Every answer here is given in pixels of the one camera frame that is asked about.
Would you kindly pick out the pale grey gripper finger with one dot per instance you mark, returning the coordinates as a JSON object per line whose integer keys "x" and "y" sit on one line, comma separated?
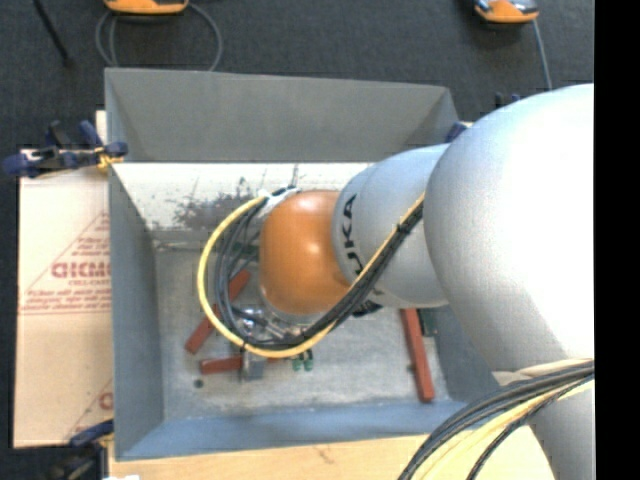
{"x": 253, "y": 368}

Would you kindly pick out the red-brown flat block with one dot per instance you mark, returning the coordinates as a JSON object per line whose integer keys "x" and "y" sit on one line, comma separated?
{"x": 418, "y": 358}
{"x": 200, "y": 335}
{"x": 220, "y": 365}

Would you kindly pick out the dark green flat block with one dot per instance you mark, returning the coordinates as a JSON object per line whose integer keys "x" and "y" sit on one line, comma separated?
{"x": 428, "y": 324}

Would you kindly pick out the brown cardboard board red print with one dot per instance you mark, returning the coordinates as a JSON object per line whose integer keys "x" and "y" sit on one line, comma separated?
{"x": 60, "y": 358}

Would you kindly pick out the grey metal bin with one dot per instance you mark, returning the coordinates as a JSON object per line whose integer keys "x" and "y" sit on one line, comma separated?
{"x": 280, "y": 118}

